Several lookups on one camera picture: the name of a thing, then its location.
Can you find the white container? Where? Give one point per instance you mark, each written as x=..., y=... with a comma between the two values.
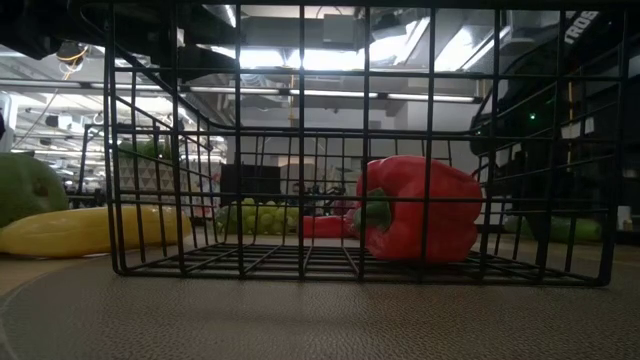
x=624, y=217

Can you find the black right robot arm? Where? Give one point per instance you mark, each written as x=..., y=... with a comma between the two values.
x=540, y=150

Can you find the succulent plant in white pot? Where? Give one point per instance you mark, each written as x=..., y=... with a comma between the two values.
x=146, y=175

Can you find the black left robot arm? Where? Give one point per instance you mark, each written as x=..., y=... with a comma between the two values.
x=25, y=25

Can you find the red bell pepper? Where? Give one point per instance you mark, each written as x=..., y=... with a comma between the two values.
x=450, y=225

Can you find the red chili pepper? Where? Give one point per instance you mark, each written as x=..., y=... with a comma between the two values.
x=325, y=227

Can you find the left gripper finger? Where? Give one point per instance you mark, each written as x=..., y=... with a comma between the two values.
x=207, y=62
x=205, y=30

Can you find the yellow banana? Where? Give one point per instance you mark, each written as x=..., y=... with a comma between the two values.
x=65, y=232

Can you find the long ceiling light tube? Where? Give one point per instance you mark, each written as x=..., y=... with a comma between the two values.
x=330, y=93

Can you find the green grape bunch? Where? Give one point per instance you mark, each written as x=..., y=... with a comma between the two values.
x=270, y=220

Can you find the green pear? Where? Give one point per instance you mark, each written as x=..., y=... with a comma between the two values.
x=25, y=190

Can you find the round grey mat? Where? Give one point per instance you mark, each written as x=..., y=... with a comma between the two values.
x=320, y=325

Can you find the black monitor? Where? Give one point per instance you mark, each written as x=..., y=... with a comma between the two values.
x=250, y=182

